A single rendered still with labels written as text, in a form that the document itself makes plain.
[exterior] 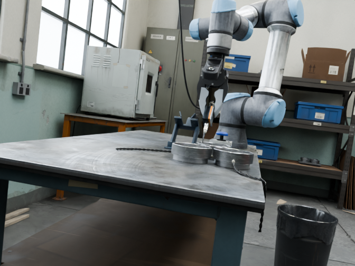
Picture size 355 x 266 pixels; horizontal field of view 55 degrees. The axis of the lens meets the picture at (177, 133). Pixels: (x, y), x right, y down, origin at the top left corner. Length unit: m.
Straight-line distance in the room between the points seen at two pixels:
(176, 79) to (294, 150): 1.89
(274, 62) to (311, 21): 3.76
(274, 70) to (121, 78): 2.03
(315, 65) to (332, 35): 0.76
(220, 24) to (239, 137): 0.54
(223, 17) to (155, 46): 3.93
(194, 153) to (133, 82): 2.39
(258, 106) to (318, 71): 3.18
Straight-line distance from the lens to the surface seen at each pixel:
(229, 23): 1.11
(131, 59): 3.23
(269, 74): 1.44
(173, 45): 4.94
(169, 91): 4.86
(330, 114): 4.55
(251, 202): 0.57
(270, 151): 4.47
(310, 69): 4.54
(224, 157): 0.86
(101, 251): 0.94
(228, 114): 1.45
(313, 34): 5.15
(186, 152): 0.85
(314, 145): 5.03
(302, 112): 4.50
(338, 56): 4.59
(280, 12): 1.51
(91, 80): 3.36
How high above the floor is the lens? 0.93
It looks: 4 degrees down
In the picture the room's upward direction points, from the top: 7 degrees clockwise
